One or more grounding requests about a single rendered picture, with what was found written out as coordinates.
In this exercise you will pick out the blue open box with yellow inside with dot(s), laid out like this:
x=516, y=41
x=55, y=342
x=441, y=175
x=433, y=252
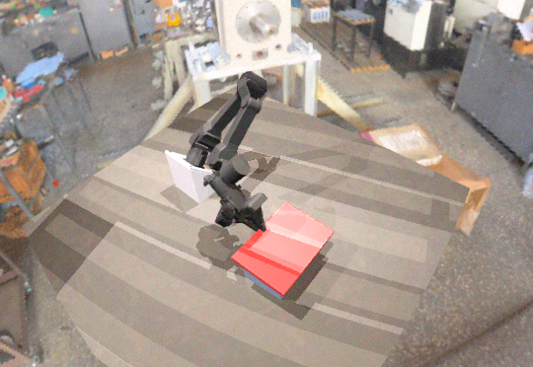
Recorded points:
x=255, y=280

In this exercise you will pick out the red box lid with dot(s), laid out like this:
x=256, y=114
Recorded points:
x=278, y=256

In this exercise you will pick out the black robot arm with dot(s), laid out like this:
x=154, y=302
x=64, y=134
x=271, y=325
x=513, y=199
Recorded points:
x=229, y=165

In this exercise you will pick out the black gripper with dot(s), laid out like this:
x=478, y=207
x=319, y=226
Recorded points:
x=251, y=212

